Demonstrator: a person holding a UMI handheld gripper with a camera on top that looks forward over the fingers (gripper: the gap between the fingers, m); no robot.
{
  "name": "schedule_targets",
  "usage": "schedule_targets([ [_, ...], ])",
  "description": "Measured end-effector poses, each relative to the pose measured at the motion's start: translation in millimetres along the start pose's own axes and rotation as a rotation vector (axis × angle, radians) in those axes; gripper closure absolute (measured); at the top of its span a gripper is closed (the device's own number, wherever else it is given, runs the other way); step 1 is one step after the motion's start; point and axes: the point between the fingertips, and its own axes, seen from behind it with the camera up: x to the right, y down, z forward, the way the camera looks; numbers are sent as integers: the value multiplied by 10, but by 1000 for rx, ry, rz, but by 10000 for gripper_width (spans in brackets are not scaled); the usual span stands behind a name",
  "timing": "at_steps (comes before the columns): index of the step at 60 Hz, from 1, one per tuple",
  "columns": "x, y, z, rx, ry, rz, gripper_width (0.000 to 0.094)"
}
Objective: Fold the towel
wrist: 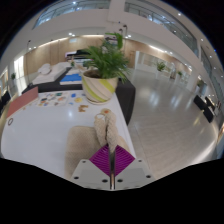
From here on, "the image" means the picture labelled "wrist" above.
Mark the black piano with purple screen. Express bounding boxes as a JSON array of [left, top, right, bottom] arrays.
[[64, 49, 98, 64]]

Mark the potted plant in striped pot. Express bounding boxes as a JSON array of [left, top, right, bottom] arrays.
[[80, 32, 132, 105]]

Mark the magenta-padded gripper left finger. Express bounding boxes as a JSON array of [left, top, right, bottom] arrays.
[[70, 144, 112, 191]]

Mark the white architectural model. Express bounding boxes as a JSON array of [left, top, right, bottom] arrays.
[[31, 61, 73, 86]]

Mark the flat red rectangular mat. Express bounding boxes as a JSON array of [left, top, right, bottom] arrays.
[[6, 86, 40, 118]]

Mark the black draped display table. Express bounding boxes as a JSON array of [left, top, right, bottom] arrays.
[[21, 68, 137, 126]]

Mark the blue and white model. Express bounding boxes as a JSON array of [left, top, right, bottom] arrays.
[[59, 73, 83, 86]]

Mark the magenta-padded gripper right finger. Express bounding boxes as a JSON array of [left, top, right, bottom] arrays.
[[111, 144, 156, 191]]

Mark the beige terry towel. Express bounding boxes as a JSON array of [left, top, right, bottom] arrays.
[[64, 110, 132, 181]]

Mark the black chairs group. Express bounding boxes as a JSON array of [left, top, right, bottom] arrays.
[[193, 94, 218, 124], [0, 91, 12, 111]]

